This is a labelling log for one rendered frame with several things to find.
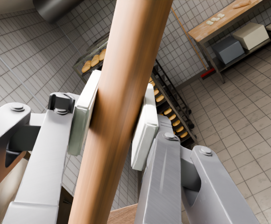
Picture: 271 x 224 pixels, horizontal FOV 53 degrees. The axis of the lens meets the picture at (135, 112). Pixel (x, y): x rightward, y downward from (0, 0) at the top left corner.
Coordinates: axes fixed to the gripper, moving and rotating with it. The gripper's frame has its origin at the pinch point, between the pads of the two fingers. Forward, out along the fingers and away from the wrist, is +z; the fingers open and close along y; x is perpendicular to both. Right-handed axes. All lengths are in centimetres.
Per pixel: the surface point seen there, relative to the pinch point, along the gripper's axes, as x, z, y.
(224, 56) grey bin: -47, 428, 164
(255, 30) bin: 4, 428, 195
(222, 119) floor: -116, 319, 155
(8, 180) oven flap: -118, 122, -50
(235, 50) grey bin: -34, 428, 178
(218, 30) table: -11, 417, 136
